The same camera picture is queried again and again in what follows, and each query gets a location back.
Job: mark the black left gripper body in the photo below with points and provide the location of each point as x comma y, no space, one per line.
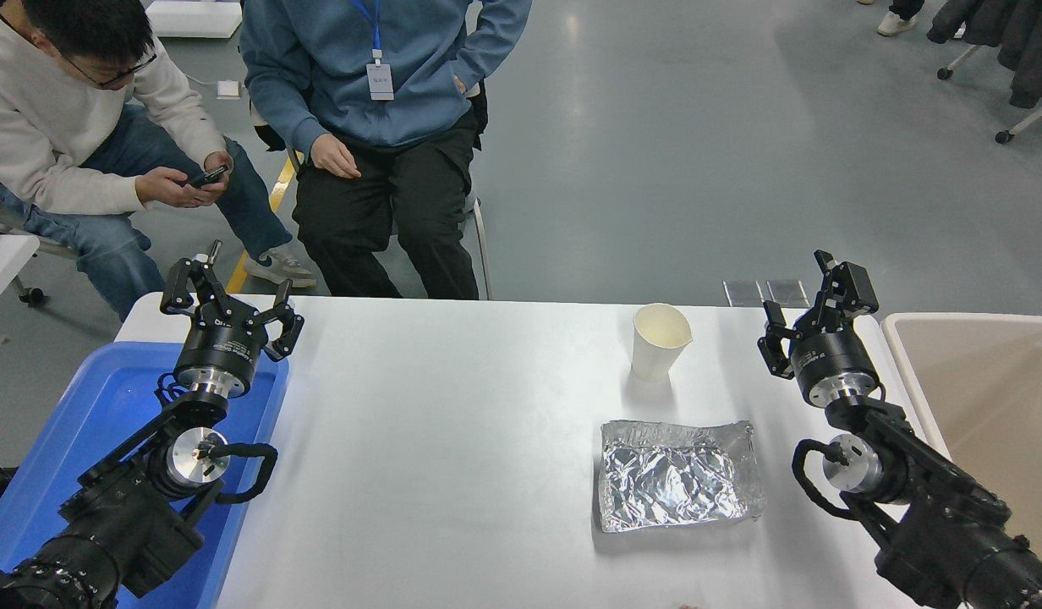
221,351

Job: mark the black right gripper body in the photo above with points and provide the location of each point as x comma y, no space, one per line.
830,355

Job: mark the black phone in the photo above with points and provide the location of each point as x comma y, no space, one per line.
206,177

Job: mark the white paper cup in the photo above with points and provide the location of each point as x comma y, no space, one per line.
656,355

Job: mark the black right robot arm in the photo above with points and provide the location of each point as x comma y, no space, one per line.
935,507

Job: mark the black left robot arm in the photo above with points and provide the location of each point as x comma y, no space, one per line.
123,516

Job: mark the person's right hand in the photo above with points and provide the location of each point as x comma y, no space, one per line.
161,188
333,157

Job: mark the person's left hand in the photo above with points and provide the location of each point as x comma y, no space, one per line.
220,159
460,84

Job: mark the metal floor cover plate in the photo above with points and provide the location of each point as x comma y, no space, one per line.
743,293
788,293

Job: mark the blue plastic tray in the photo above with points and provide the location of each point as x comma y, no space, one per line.
106,397

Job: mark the large pale bin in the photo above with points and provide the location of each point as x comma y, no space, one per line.
978,381

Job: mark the seated person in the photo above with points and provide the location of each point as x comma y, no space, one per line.
386,194
30,110

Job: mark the crumpled foil tray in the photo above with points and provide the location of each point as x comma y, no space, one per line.
673,482

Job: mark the grey wheeled chair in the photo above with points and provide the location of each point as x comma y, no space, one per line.
34,296

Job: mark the white floor socket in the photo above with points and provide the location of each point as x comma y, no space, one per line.
228,89

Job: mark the white wheeled rack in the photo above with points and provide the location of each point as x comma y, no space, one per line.
1005,135

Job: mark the white flat board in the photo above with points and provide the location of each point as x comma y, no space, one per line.
195,19

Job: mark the standing person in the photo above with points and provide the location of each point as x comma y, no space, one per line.
897,21

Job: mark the dark hanging coats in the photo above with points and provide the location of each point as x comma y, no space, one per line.
1028,51

